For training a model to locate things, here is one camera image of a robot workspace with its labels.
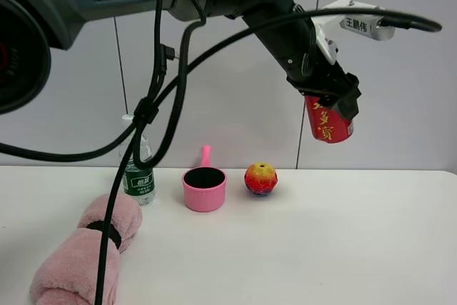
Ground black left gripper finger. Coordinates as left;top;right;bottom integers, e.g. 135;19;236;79
337;73;361;119

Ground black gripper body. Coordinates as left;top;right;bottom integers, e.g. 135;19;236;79
286;53;353;99

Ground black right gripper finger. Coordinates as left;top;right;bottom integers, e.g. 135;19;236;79
318;95;338;104

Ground red drink can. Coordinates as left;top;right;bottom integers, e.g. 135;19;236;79
305;96;353;144

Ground rainbow textured ball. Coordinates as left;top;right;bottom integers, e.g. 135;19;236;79
244;162;278;196

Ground pink toy saucepan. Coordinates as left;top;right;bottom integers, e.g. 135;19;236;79
182;145;227;212

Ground clear water bottle green label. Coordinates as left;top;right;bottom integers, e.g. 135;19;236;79
119;114;156;206

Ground black elastic band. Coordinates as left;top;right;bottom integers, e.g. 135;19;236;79
86;221;122;250

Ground rolled pink fluffy towel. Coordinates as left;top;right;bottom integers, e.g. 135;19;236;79
31;194;143;304

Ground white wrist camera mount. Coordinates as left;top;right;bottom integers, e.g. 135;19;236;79
312;14;395;65

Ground black thin cable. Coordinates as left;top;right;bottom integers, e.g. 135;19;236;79
142;0;208;106

